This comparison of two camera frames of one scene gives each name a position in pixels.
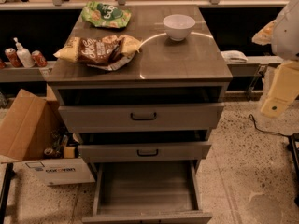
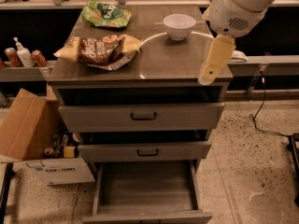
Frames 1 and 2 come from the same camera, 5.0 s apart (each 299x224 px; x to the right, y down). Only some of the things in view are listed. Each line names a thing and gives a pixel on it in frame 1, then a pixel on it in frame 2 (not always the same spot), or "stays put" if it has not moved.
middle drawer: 145,151 stays put
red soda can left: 13,57 stays put
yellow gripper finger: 264,36 to 206,13
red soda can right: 38,59 stays put
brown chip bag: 106,52 stays put
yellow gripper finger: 284,91 to 218,55
